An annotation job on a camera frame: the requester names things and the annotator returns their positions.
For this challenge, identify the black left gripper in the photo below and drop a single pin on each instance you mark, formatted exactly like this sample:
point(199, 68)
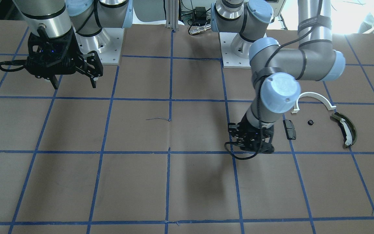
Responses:
point(269, 134)

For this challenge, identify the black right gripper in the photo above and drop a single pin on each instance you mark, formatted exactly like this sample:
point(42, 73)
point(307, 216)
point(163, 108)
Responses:
point(71, 47)

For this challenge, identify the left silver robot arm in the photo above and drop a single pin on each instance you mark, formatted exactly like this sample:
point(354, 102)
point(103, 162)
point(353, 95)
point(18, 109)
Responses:
point(277, 69)

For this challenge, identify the dark grey brake pad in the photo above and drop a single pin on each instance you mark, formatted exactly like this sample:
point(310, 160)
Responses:
point(289, 129)

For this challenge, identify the white curved plastic part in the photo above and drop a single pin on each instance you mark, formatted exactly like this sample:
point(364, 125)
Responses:
point(315, 95)

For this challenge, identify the green curved brake shoe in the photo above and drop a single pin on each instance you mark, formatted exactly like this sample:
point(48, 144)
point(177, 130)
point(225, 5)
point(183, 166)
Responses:
point(347, 127)

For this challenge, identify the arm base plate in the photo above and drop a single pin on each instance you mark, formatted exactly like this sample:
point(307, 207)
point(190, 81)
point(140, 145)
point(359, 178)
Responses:
point(108, 44)
point(234, 50)

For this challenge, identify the aluminium frame post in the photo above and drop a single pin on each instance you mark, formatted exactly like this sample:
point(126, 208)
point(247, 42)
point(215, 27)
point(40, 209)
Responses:
point(171, 9)

